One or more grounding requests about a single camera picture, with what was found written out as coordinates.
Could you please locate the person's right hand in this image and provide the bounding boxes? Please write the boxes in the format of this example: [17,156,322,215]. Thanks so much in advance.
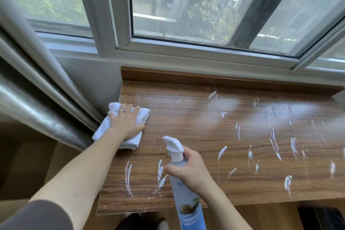
[164,145,216,198]

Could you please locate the person's left hand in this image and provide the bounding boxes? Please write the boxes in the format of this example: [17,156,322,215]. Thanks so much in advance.
[107,104,146,141]

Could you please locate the white cleaning cloth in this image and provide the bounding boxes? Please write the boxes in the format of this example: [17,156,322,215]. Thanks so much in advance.
[92,102,151,150]

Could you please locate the blue spray bottle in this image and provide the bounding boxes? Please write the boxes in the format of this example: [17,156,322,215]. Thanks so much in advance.
[162,135,207,230]

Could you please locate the person's right forearm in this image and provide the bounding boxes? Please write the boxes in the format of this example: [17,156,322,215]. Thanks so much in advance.
[200,181,254,230]

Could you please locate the person's left forearm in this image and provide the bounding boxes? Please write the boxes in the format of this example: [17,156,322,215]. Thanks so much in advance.
[28,129,129,230]

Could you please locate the black shoe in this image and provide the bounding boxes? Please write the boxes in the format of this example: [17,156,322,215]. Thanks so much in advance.
[116,212,169,230]

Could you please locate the grey curtain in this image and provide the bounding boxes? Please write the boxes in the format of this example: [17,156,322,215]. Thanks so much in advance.
[0,0,104,152]

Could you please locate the white foam streaks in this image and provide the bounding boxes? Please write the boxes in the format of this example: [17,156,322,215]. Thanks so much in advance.
[125,90,345,198]

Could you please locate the green tree outside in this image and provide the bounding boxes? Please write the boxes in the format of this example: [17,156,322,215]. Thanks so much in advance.
[186,0,241,43]

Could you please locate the grey sleeve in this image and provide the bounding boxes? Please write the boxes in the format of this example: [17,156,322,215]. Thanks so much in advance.
[0,199,74,230]

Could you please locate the white window frame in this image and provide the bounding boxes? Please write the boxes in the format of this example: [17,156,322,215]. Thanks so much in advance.
[26,0,345,87]

